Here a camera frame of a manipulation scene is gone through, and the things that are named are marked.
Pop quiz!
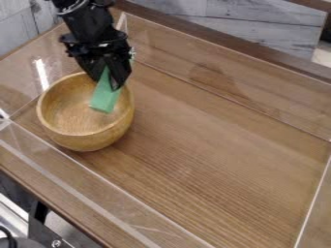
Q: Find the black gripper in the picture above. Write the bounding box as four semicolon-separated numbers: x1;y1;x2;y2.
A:
60;31;132;91

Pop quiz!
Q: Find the green rectangular block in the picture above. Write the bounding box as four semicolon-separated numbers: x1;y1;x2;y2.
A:
90;68;122;113

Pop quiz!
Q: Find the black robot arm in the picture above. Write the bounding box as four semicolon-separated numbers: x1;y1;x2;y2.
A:
51;0;132;91

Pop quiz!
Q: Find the brown wooden bowl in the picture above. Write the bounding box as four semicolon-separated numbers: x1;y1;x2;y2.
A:
36;72;135;152

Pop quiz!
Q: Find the black table leg bracket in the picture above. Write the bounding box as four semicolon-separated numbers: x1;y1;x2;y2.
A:
27;201;75;248

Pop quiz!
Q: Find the black cable under table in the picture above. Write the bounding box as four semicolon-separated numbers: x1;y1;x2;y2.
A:
0;226;19;248

